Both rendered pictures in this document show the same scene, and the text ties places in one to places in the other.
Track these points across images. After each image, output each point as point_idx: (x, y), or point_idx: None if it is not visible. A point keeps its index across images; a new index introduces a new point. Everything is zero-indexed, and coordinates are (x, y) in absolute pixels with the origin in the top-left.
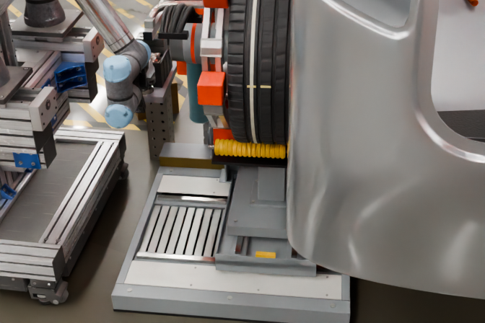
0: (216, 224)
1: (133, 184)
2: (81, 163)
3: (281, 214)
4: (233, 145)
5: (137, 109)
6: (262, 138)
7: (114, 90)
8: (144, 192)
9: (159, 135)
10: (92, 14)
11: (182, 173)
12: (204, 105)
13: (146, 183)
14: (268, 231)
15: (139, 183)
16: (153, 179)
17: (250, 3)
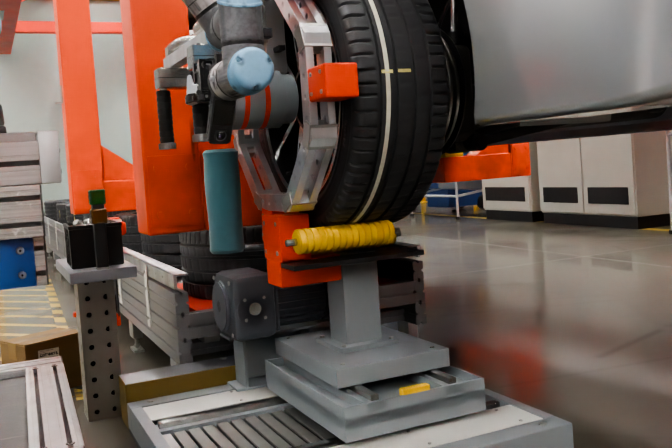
0: (280, 423)
1: (86, 445)
2: (14, 392)
3: (393, 348)
4: (324, 230)
5: (223, 130)
6: (383, 185)
7: (246, 22)
8: (114, 446)
9: (105, 371)
10: None
11: (171, 399)
12: (312, 127)
13: (108, 439)
14: (396, 363)
15: (96, 442)
16: (114, 434)
17: None
